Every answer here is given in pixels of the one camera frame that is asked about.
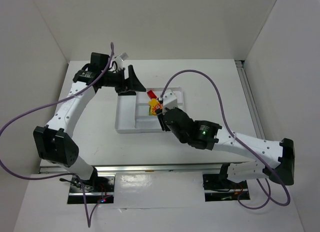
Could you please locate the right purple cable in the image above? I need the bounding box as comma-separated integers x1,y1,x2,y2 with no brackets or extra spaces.
159,70,291,210

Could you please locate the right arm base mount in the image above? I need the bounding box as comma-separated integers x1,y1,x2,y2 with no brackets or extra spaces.
201,163,250,202

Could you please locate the white compartment tray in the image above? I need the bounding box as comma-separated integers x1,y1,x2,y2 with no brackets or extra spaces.
114,86,187,134

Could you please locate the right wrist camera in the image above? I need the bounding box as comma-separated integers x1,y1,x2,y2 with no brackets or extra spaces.
158,89,178,113

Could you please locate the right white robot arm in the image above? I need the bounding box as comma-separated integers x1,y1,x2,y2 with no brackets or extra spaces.
156,108,295,185

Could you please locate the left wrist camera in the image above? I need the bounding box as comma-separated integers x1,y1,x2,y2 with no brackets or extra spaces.
113,53,129,69

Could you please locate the aluminium side rail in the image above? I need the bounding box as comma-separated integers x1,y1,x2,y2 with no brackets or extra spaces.
234,60,266,139

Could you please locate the yellow lego brick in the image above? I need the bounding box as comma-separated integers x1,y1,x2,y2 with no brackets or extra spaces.
148,99,163,111

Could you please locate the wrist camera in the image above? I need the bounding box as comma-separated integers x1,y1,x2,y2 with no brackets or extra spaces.
113,53,129,69
158,89,178,113

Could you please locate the aluminium front rail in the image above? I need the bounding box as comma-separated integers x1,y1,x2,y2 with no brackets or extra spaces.
39,162,228,173

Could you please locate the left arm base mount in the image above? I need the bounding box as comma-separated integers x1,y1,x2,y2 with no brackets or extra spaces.
59,175,116,204

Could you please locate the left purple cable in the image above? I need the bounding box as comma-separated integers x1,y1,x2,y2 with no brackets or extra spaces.
0,42,118,228

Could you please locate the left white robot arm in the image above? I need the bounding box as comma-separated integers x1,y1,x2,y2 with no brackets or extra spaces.
33,53,146,189

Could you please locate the purple cable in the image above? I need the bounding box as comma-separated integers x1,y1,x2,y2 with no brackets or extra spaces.
0,42,118,228
159,70,291,210

